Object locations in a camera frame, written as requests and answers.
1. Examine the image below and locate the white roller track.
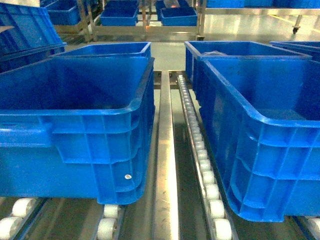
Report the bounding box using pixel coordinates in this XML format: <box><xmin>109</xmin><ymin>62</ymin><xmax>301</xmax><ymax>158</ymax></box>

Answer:
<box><xmin>176</xmin><ymin>73</ymin><xmax>238</xmax><ymax>240</ymax></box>

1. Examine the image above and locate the rear left blue bin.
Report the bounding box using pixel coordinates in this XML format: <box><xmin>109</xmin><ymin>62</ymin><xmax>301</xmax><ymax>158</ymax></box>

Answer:
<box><xmin>52</xmin><ymin>42</ymin><xmax>152</xmax><ymax>58</ymax></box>

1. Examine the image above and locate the rear right blue bin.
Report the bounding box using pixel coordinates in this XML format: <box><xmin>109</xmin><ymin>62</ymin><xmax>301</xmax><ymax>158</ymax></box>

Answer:
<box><xmin>184</xmin><ymin>41</ymin><xmax>312</xmax><ymax>93</ymax></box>

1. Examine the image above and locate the blue bin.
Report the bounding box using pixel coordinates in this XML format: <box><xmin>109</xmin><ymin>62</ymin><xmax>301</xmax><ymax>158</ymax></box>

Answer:
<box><xmin>0</xmin><ymin>56</ymin><xmax>155</xmax><ymax>205</ymax></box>
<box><xmin>184</xmin><ymin>41</ymin><xmax>312</xmax><ymax>93</ymax></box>
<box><xmin>198</xmin><ymin>57</ymin><xmax>320</xmax><ymax>222</ymax></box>
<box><xmin>52</xmin><ymin>42</ymin><xmax>152</xmax><ymax>58</ymax></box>

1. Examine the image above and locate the front right blue bin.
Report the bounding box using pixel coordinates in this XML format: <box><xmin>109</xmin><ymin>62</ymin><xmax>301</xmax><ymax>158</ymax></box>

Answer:
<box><xmin>198</xmin><ymin>57</ymin><xmax>320</xmax><ymax>222</ymax></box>

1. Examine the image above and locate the front left blue bin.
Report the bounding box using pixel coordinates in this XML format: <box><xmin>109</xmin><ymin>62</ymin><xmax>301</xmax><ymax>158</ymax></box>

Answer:
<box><xmin>0</xmin><ymin>56</ymin><xmax>155</xmax><ymax>205</ymax></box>

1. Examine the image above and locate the steel divider rail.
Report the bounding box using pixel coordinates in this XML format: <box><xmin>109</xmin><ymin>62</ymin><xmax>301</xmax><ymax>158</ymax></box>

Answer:
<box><xmin>152</xmin><ymin>70</ymin><xmax>180</xmax><ymax>240</ymax></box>

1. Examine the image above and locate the tilted blue crate far left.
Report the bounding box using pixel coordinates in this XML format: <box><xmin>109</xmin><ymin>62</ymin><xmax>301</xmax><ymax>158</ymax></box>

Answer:
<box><xmin>0</xmin><ymin>3</ymin><xmax>67</xmax><ymax>73</ymax></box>

